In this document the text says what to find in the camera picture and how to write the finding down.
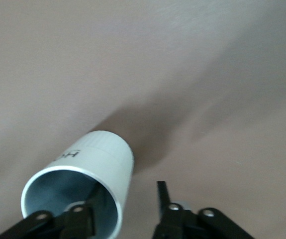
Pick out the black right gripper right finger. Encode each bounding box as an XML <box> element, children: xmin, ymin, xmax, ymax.
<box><xmin>152</xmin><ymin>181</ymin><xmax>254</xmax><ymax>239</ymax></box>

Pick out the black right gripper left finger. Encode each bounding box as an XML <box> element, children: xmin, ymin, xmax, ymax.
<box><xmin>0</xmin><ymin>185</ymin><xmax>107</xmax><ymax>239</ymax></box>

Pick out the white metal cup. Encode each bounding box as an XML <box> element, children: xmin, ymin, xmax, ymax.
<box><xmin>20</xmin><ymin>129</ymin><xmax>135</xmax><ymax>239</ymax></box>

